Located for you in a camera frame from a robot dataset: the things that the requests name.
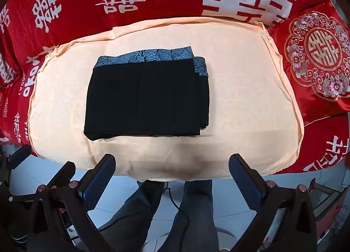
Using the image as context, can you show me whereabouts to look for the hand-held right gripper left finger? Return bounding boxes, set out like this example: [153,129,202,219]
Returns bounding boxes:
[26,153,117,252]

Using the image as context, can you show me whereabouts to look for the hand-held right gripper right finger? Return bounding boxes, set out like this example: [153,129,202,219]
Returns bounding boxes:
[228,154,326,252]

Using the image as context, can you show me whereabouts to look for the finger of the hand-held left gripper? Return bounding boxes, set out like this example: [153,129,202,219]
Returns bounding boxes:
[48,161,76,188]
[7,144,33,170]

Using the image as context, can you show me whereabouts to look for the black garment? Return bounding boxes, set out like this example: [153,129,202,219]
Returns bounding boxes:
[83,46,210,141]

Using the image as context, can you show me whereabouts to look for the person's left leg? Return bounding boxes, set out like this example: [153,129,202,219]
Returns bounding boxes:
[98,179,165,252]

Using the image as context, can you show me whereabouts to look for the person's leg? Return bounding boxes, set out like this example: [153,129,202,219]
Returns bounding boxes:
[98,179,165,252]
[161,179,220,252]

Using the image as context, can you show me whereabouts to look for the person's right leg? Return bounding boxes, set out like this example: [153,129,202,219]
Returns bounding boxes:
[161,179,220,252]

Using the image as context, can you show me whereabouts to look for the peach cloth mat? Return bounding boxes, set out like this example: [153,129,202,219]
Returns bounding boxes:
[27,17,305,182]

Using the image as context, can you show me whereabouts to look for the red embroidered pillow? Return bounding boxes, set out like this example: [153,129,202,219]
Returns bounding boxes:
[269,0,350,125]

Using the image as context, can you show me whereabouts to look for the red object with metal frame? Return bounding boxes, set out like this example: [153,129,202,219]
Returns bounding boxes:
[309,178,350,241]

